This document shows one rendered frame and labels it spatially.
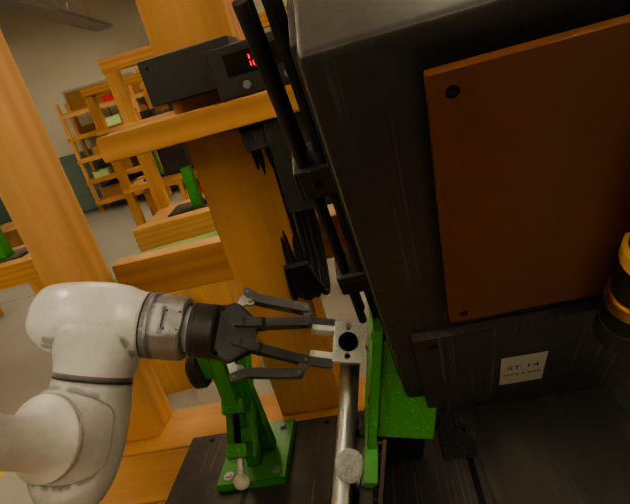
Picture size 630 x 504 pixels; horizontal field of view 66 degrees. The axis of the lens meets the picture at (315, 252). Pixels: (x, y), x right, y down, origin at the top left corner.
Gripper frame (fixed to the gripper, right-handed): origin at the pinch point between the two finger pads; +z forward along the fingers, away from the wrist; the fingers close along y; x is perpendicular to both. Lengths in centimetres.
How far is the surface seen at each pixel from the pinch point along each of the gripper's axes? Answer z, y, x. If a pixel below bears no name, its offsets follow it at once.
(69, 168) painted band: -529, 503, 840
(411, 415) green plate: 9.3, -8.9, -5.6
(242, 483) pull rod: -12.1, -19.7, 24.1
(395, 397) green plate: 7.0, -7.2, -7.2
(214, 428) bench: -22, -11, 50
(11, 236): -491, 273, 679
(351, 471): 3.1, -15.9, -0.4
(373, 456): 5.3, -13.9, -2.9
